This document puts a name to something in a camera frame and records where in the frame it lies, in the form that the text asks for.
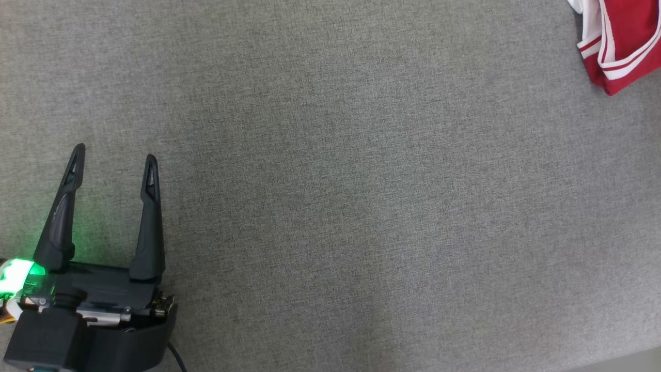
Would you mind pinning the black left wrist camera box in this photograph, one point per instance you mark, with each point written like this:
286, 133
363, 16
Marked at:
44, 338

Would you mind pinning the red basketball jersey with lettering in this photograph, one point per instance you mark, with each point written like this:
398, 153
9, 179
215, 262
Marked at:
627, 36

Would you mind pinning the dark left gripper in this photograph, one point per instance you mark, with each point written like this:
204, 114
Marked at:
113, 289

